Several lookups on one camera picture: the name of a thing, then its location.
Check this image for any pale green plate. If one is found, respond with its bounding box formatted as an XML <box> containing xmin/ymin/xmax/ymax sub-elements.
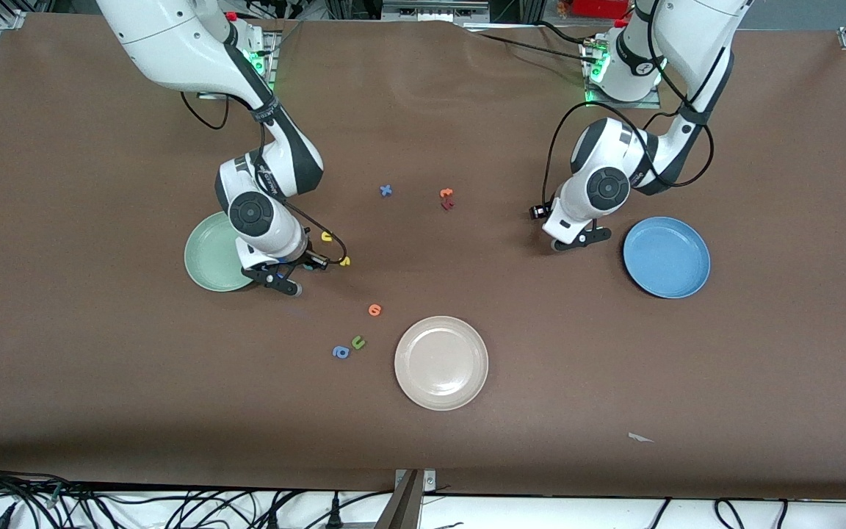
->
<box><xmin>184</xmin><ymin>211</ymin><xmax>255</xmax><ymax>293</ymax></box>

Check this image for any blue plate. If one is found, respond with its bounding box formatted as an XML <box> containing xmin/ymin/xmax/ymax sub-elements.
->
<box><xmin>623</xmin><ymin>216</ymin><xmax>711</xmax><ymax>299</ymax></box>

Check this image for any brown table cover sheet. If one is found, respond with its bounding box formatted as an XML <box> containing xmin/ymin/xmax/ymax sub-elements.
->
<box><xmin>0</xmin><ymin>12</ymin><xmax>846</xmax><ymax>500</ymax></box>

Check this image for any beige plate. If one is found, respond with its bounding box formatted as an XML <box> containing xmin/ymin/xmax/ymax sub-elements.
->
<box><xmin>394</xmin><ymin>316</ymin><xmax>489</xmax><ymax>411</ymax></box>

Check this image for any red box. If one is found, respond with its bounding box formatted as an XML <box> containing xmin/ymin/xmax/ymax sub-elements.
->
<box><xmin>572</xmin><ymin>0</ymin><xmax>633</xmax><ymax>19</ymax></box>

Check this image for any grey metal box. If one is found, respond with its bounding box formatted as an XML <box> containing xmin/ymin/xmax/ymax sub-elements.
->
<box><xmin>381</xmin><ymin>0</ymin><xmax>491</xmax><ymax>24</ymax></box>

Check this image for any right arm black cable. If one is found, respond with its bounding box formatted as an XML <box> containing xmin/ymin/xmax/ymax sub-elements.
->
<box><xmin>181</xmin><ymin>92</ymin><xmax>348</xmax><ymax>267</ymax></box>

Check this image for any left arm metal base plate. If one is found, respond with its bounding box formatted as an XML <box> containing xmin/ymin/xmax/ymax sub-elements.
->
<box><xmin>581</xmin><ymin>37</ymin><xmax>662</xmax><ymax>109</ymax></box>

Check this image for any thin black cable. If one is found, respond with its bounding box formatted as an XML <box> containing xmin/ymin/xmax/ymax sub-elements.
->
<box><xmin>467</xmin><ymin>28</ymin><xmax>589</xmax><ymax>61</ymax></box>
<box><xmin>539</xmin><ymin>21</ymin><xmax>594</xmax><ymax>46</ymax></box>

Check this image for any grey metal frame post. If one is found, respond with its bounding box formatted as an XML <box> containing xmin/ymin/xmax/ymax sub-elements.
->
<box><xmin>374</xmin><ymin>468</ymin><xmax>438</xmax><ymax>529</ymax></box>

